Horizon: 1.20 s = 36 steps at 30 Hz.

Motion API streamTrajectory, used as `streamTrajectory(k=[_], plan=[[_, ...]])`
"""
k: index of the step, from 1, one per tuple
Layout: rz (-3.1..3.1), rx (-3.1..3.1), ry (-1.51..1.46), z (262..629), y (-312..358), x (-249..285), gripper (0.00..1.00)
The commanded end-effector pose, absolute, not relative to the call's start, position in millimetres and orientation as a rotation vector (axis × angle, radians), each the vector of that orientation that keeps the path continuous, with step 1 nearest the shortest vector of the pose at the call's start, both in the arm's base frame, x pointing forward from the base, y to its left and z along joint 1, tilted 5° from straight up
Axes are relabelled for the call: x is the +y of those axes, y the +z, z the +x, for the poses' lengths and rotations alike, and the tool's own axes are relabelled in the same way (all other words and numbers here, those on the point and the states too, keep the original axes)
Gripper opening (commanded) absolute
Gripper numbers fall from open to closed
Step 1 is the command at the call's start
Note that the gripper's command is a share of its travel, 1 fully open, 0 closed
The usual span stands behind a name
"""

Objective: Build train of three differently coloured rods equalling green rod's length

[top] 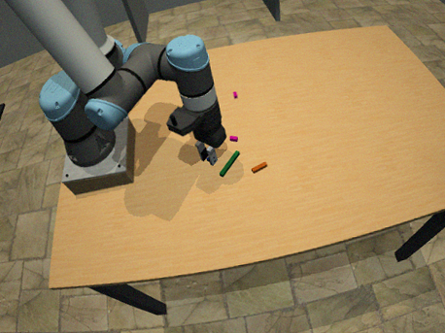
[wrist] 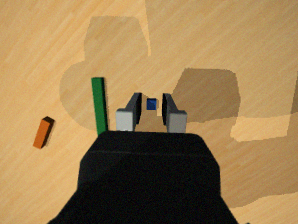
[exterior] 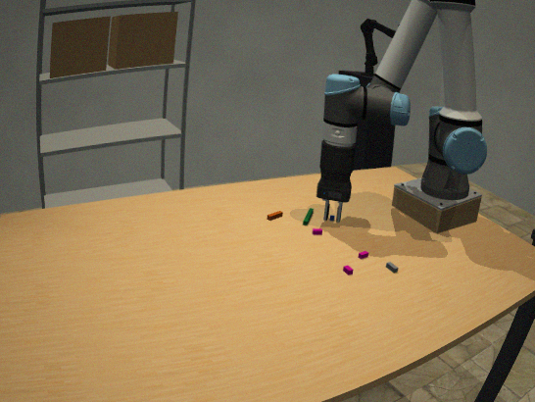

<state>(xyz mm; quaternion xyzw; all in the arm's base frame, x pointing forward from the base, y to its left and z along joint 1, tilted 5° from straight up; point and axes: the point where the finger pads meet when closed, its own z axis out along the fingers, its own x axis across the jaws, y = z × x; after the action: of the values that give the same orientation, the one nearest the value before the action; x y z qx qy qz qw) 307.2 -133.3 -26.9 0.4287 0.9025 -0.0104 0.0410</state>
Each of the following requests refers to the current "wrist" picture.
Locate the small blue cube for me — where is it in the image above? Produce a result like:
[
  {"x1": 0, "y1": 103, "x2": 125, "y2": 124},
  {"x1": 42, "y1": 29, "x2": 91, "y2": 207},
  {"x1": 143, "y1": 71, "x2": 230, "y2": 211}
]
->
[{"x1": 146, "y1": 98, "x2": 157, "y2": 110}]

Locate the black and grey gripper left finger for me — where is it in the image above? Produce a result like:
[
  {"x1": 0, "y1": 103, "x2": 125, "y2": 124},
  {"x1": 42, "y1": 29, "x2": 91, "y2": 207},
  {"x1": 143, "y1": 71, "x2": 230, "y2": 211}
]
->
[{"x1": 115, "y1": 92, "x2": 142, "y2": 131}]

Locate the green rod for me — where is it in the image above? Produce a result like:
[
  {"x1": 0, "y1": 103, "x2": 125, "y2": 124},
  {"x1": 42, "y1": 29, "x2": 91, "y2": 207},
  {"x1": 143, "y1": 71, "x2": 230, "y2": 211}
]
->
[{"x1": 91, "y1": 77, "x2": 109, "y2": 136}]

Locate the orange rod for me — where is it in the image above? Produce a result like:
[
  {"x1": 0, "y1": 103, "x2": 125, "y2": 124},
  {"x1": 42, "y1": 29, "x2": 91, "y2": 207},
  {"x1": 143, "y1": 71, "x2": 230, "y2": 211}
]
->
[{"x1": 33, "y1": 116, "x2": 55, "y2": 149}]

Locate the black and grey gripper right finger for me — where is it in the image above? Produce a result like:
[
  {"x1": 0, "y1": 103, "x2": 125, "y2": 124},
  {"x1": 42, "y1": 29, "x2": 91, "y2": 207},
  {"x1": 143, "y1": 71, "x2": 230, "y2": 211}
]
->
[{"x1": 162, "y1": 93, "x2": 187, "y2": 133}]

